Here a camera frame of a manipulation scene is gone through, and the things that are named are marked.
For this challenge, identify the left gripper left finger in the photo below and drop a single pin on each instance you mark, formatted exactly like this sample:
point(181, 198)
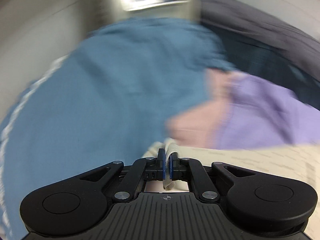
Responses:
point(155, 168)

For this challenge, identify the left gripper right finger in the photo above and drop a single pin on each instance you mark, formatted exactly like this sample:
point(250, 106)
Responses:
point(178, 167)

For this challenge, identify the beige polka dot garment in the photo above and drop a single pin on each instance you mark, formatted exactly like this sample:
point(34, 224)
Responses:
point(300, 162)

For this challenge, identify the purple floral bed sheet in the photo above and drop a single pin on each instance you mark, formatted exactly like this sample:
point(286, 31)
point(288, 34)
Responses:
point(244, 112)

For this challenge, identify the teal blue blanket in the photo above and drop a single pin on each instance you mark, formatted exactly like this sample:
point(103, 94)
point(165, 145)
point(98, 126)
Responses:
point(108, 100)

